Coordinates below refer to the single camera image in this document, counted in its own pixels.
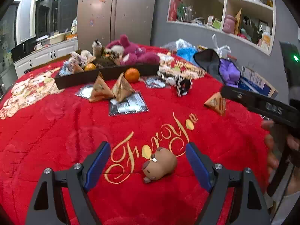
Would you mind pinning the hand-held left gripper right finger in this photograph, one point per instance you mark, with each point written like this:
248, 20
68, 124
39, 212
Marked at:
198, 168

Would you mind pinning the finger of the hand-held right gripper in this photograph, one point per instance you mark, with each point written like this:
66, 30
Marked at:
239, 96

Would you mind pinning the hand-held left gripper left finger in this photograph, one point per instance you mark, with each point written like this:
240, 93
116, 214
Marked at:
97, 168

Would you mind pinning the brown pyramid snack packet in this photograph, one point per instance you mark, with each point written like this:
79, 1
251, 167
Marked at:
216, 104
100, 90
121, 89
78, 68

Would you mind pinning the brown capybara toy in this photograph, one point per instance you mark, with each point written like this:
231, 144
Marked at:
161, 164

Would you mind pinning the black rectangular tray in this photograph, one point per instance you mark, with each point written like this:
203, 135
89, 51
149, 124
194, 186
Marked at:
77, 80

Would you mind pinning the orange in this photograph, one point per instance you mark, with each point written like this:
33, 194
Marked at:
132, 75
90, 67

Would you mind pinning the person's right hand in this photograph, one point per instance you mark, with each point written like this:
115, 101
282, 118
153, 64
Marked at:
269, 145

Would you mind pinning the blue and white cardboard box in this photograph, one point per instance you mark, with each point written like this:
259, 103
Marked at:
255, 80

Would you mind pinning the dark grey pouch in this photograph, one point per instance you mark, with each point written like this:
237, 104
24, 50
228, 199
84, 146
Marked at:
208, 61

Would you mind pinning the white plastic bag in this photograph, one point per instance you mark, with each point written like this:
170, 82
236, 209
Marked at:
221, 49

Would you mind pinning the red printed blanket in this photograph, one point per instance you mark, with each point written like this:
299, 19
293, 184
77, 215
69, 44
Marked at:
70, 126

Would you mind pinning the black and white scrunchie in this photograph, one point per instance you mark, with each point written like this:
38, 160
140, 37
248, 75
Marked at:
184, 86

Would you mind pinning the orange bottle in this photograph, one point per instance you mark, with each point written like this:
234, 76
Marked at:
266, 37

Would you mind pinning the blue plastic bag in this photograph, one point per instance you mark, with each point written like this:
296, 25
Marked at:
186, 52

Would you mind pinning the pink jar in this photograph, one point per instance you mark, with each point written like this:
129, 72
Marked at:
228, 23

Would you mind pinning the orange paper cone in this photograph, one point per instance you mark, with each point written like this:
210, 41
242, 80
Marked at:
238, 21

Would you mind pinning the green box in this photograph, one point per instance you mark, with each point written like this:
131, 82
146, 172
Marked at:
216, 23

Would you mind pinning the clear plastic bag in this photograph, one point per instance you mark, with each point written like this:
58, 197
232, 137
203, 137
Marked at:
178, 44

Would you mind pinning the small white box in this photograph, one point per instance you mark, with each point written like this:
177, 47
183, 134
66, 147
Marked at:
209, 20

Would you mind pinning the clear glassware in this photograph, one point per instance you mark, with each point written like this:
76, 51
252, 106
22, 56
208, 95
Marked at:
186, 13

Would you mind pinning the pink plush bear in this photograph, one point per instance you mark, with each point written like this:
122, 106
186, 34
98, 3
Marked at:
140, 57

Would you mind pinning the blue scrunchie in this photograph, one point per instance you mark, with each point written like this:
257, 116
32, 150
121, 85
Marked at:
65, 66

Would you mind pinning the red gift box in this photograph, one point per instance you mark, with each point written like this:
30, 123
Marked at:
174, 9

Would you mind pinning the white plush toy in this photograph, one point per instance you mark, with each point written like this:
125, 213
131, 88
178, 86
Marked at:
86, 54

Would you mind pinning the brown plush toy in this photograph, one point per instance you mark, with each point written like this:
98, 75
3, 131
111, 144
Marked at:
98, 48

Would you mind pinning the white kitchen cabinet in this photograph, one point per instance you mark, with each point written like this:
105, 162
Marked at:
42, 56

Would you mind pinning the orange tray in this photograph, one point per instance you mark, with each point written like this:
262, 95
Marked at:
70, 36

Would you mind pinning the white cup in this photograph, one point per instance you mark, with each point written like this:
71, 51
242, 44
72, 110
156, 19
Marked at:
38, 46

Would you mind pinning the beige plastic basin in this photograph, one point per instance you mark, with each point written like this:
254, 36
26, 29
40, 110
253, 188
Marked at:
56, 38

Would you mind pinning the black microwave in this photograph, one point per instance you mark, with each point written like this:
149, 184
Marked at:
23, 49

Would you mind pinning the plastic bag on counter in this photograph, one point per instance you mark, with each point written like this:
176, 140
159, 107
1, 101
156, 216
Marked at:
74, 25

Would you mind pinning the silver double-door fridge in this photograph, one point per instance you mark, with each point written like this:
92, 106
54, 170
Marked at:
117, 11

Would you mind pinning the glass sliding door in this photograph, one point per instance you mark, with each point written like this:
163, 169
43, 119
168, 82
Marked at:
7, 39

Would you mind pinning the dark glass window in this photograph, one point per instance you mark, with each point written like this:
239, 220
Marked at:
61, 11

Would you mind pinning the white wall shelf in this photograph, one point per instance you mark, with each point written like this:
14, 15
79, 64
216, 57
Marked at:
224, 9

